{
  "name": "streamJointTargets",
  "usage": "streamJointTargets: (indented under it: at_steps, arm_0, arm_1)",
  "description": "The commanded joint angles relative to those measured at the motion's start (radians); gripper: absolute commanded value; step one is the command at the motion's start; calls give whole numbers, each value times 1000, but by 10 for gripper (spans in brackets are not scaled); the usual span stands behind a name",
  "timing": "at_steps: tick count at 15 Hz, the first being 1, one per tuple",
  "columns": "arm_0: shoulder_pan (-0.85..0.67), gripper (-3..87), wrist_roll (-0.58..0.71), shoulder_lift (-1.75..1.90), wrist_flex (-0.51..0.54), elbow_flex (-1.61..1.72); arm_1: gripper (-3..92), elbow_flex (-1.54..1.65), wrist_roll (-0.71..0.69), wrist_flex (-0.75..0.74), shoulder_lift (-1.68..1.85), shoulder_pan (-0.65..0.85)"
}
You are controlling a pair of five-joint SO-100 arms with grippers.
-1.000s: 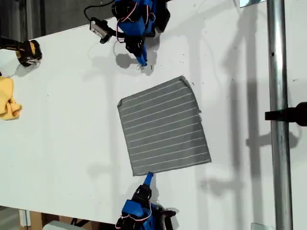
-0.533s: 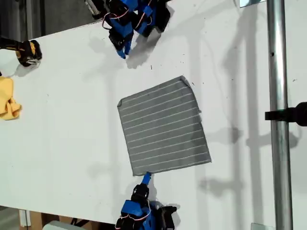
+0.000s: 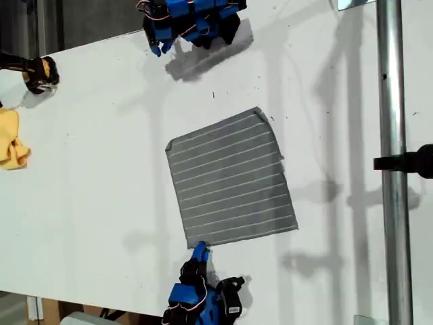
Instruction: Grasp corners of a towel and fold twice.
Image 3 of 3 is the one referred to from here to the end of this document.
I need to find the grey striped towel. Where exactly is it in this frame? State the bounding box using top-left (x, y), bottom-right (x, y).
top-left (164, 106), bottom-right (300, 250)

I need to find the white plastic container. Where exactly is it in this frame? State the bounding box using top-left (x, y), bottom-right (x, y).
top-left (60, 311), bottom-right (104, 325)

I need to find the black yellow power tool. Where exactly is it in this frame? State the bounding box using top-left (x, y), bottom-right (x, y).
top-left (0, 50), bottom-right (61, 95)

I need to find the brown cardboard box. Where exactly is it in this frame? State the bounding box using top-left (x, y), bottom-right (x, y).
top-left (40, 298), bottom-right (163, 325)

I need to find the white table leg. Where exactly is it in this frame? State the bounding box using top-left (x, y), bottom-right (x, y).
top-left (26, 296), bottom-right (44, 321)

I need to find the yellow cloth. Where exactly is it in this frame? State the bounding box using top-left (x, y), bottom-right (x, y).
top-left (0, 107), bottom-right (32, 170)

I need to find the black clamp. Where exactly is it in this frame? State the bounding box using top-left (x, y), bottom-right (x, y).
top-left (373, 144), bottom-right (433, 179)

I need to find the black camera box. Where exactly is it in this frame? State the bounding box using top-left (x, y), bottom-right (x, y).
top-left (216, 276), bottom-right (245, 319)

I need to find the steel post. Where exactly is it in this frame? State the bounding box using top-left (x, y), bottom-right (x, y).
top-left (375, 0), bottom-right (415, 325)

